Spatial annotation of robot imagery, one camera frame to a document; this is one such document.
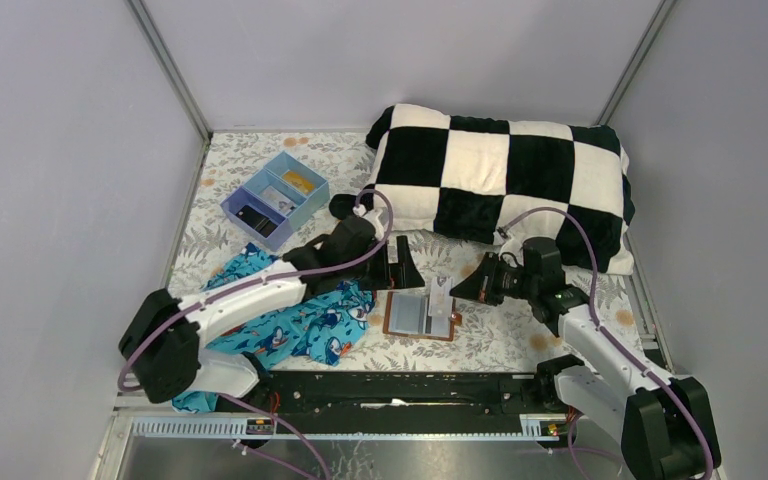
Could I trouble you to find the white VIP card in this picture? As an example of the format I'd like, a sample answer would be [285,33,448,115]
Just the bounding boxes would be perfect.
[427,276,454,318]

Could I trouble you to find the brown leather card holder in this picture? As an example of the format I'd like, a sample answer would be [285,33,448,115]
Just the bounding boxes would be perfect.
[383,291,462,342]

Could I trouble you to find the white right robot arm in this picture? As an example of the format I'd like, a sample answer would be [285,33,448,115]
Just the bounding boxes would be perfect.
[450,237,721,479]

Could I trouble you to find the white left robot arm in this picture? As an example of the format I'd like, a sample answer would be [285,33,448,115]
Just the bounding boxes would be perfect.
[118,216,425,404]

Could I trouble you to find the gold card in box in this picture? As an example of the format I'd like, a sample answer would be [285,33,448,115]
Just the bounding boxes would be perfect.
[282,170,316,195]

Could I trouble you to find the silver card in box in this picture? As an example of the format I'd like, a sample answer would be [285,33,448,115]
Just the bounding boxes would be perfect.
[259,186,297,216]

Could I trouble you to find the black card in box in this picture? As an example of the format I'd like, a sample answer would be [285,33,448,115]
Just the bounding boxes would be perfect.
[236,205,277,238]

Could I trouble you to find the floral patterned table cloth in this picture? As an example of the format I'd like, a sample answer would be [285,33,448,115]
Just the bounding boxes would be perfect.
[168,132,655,372]

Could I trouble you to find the blue three-compartment organizer box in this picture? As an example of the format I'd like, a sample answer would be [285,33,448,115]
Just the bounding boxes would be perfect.
[220,152,331,251]

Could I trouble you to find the blue shark print shorts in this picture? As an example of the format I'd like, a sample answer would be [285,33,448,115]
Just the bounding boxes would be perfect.
[172,242,376,413]

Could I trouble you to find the black white checkered pillow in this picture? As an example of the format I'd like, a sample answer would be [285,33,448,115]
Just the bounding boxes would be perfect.
[362,103,635,275]

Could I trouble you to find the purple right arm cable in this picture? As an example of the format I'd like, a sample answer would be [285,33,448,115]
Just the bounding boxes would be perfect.
[498,206,717,480]

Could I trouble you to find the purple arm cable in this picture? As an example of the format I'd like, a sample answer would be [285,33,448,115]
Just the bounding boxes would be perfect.
[498,206,717,480]
[116,189,396,480]

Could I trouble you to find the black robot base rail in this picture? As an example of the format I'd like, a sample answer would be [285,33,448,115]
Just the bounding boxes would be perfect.
[243,371,567,427]

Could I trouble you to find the perforated metal cable tray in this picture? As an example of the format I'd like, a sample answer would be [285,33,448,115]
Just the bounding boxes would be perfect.
[131,414,566,443]

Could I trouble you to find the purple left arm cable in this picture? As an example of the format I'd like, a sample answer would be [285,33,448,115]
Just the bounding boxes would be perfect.
[116,189,396,480]

